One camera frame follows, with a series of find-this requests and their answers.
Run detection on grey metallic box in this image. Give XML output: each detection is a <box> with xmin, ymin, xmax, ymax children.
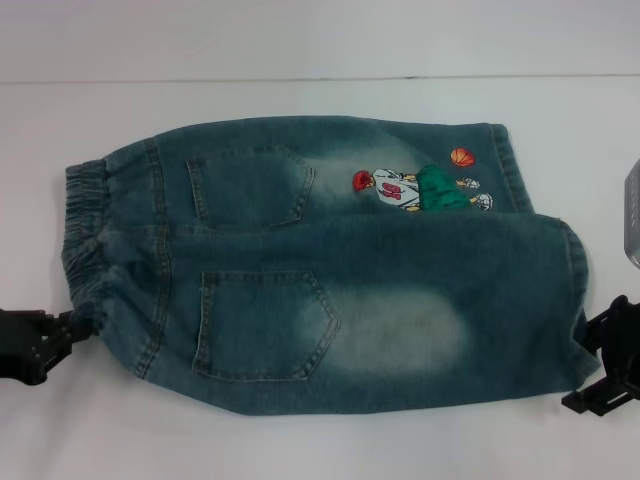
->
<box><xmin>621</xmin><ymin>158</ymin><xmax>640</xmax><ymax>267</ymax></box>

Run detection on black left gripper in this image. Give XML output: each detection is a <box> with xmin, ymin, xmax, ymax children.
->
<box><xmin>0</xmin><ymin>307</ymin><xmax>104</xmax><ymax>387</ymax></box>

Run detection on blue denim shorts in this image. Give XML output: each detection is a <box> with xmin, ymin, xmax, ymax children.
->
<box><xmin>58</xmin><ymin>119</ymin><xmax>604</xmax><ymax>420</ymax></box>

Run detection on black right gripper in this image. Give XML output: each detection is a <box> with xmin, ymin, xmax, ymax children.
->
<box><xmin>561</xmin><ymin>293</ymin><xmax>640</xmax><ymax>416</ymax></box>

